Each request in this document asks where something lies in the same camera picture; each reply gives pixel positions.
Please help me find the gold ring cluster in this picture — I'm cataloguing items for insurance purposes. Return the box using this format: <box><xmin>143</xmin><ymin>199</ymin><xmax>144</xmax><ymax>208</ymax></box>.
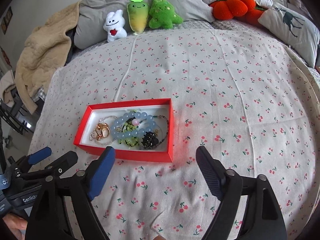
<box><xmin>94</xmin><ymin>122</ymin><xmax>110</xmax><ymax>140</ymax></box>

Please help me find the light blue bead bracelet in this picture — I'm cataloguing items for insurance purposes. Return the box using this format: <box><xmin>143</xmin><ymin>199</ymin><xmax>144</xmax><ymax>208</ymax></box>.
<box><xmin>110</xmin><ymin>111</ymin><xmax>158</xmax><ymax>143</ymax></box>

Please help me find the green bead black cord bracelet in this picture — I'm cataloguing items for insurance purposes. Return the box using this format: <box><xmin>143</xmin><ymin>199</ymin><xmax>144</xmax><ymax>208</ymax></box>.
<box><xmin>117</xmin><ymin>109</ymin><xmax>141</xmax><ymax>147</ymax></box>

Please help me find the green multicolour bead bracelet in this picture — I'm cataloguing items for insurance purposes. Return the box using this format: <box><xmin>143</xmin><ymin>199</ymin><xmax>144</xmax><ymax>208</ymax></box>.
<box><xmin>150</xmin><ymin>114</ymin><xmax>170</xmax><ymax>147</ymax></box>

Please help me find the red jewelry box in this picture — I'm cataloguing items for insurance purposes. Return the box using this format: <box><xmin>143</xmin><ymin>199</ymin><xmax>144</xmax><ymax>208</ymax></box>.
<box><xmin>74</xmin><ymin>98</ymin><xmax>174</xmax><ymax>163</ymax></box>

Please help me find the person's left hand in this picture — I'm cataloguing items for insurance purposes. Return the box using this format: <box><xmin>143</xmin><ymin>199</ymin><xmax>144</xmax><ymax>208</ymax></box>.
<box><xmin>3</xmin><ymin>213</ymin><xmax>27</xmax><ymax>240</ymax></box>

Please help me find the cherry print bed sheet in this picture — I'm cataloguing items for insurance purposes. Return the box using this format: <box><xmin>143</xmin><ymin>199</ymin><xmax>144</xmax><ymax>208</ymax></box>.
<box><xmin>29</xmin><ymin>27</ymin><xmax>319</xmax><ymax>239</ymax></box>

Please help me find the beige fleece blanket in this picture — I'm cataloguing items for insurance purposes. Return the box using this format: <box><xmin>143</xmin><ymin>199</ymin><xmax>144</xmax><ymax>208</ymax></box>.
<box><xmin>15</xmin><ymin>2</ymin><xmax>79</xmax><ymax>114</ymax></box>

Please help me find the white bunny plush toy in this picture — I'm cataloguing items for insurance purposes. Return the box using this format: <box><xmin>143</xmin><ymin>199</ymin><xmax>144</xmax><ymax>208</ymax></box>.
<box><xmin>103</xmin><ymin>9</ymin><xmax>127</xmax><ymax>43</ymax></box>

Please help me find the deer print pillow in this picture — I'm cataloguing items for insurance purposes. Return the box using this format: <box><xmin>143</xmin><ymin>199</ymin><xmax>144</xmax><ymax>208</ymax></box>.
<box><xmin>258</xmin><ymin>2</ymin><xmax>319</xmax><ymax>68</ymax></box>

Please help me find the green tree plush toy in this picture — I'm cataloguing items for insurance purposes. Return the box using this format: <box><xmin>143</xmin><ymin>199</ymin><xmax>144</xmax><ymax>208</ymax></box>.
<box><xmin>149</xmin><ymin>0</ymin><xmax>183</xmax><ymax>29</ymax></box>

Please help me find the yellow green carrot plush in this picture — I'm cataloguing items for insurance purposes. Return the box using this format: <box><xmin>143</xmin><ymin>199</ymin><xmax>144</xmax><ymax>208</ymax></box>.
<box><xmin>127</xmin><ymin>0</ymin><xmax>149</xmax><ymax>35</ymax></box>

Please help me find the orange pumpkin plush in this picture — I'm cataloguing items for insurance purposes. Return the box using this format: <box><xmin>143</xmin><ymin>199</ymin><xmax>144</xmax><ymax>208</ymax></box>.
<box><xmin>209</xmin><ymin>0</ymin><xmax>265</xmax><ymax>27</ymax></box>

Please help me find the grey pillow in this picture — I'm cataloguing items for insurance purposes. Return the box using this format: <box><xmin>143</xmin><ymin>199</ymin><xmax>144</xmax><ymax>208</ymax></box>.
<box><xmin>74</xmin><ymin>0</ymin><xmax>214</xmax><ymax>50</ymax></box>

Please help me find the small dark wall frame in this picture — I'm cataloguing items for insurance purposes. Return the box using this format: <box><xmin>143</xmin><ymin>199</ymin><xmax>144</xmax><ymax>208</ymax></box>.
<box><xmin>1</xmin><ymin>7</ymin><xmax>13</xmax><ymax>35</ymax></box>

